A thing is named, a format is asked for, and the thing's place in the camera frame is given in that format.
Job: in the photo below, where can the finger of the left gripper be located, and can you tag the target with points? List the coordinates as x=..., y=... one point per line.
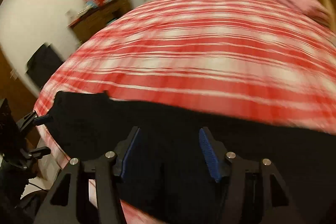
x=36, y=154
x=31, y=120

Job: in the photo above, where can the red white plaid bedspread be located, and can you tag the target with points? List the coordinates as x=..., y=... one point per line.
x=252, y=59

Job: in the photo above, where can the pink folded blanket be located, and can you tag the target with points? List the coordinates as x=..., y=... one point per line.
x=311, y=8

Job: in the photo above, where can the black pants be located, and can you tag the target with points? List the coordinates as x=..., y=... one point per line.
x=167, y=176

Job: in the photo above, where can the dark wooden side table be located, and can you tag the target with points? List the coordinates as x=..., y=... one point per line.
x=95, y=19

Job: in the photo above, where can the black bag on floor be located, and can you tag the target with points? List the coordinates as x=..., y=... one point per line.
x=43, y=64

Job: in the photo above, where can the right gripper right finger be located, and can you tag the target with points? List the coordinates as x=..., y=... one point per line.
x=255, y=191

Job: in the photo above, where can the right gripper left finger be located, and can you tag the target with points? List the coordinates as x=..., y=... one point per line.
x=88, y=191

